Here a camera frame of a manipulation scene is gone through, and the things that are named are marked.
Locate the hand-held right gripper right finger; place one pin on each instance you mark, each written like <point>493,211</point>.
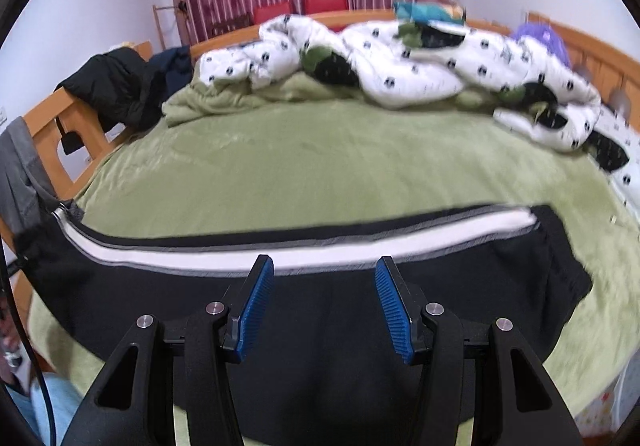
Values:
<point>395,311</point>

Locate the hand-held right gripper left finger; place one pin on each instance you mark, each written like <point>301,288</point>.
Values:
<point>255,306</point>

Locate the black pants with white stripe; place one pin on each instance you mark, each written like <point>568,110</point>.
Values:
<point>325,326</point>

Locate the green fleece blanket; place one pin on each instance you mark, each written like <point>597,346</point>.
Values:
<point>325,156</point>

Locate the person's leg in jeans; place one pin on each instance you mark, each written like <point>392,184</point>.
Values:
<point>60,401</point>

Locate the white printed quilt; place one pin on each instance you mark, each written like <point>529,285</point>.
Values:
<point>400,76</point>

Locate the dark blue garment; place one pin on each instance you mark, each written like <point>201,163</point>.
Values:
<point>172,69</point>

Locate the black jacket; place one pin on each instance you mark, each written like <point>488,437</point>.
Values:
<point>115,86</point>

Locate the grey garment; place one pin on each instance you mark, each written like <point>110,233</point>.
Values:
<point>20,176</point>

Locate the white printed pillow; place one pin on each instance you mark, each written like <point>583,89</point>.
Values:
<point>627,166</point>

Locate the red chair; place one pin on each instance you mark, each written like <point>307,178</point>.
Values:
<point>325,1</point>
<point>272,12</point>

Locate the wooden rack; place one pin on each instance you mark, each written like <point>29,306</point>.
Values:
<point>160,26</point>

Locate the teal patterned pillow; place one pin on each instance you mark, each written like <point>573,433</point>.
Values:
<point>420,11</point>

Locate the purple cloth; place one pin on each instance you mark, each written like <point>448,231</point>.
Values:
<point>542,36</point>

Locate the wooden bed frame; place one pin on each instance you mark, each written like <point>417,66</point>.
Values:
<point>70,111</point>

